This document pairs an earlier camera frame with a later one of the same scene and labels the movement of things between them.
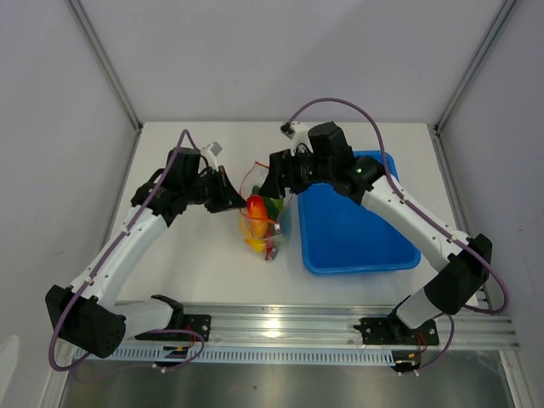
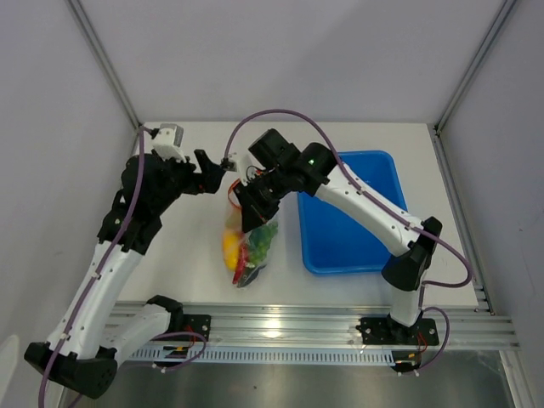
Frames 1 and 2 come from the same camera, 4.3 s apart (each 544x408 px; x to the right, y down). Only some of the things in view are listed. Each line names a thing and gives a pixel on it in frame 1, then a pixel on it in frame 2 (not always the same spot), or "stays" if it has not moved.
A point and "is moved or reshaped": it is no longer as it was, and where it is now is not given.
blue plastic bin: x=341 y=235 stays
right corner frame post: x=504 y=11 stays
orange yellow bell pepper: x=253 y=232 -> x=231 y=240
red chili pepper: x=269 y=244 -> x=242 y=261
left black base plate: x=200 y=324 stays
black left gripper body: x=216 y=198 -> x=195 y=183
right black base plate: x=392 y=331 stays
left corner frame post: x=86 y=27 stays
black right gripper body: x=300 y=169 -> x=263 y=194
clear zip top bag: x=265 y=219 is moved or reshaped
